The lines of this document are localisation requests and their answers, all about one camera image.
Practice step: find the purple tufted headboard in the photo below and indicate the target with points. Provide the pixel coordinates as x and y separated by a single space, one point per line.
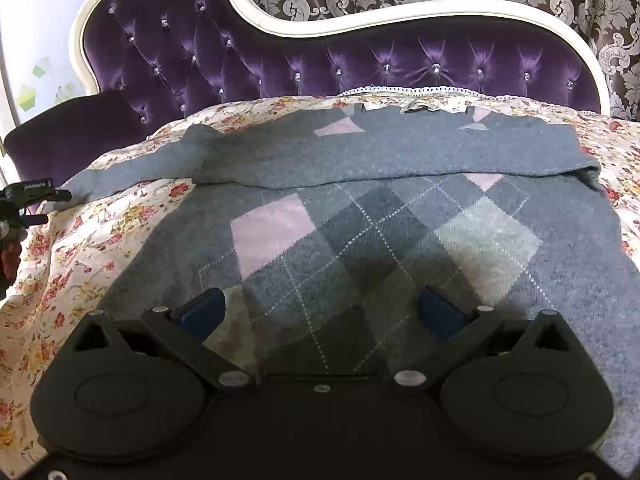
210 55

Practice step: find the floral quilted blanket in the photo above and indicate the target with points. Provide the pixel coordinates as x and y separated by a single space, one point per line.
95 240

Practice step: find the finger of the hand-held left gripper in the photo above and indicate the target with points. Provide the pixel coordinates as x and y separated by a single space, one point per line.
35 187

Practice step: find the person's left forearm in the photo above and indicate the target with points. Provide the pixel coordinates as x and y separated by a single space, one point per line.
9 257

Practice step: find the green wall sticker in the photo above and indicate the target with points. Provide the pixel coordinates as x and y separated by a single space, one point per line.
42 85

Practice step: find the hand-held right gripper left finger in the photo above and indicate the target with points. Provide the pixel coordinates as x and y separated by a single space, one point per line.
202 316

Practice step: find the grey argyle knit sweater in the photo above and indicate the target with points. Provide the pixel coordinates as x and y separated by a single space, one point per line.
380 240

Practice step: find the purple velvet cushion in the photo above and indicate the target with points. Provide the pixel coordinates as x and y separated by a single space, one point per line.
75 130

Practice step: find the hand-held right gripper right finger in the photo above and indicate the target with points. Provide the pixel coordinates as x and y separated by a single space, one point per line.
440 316

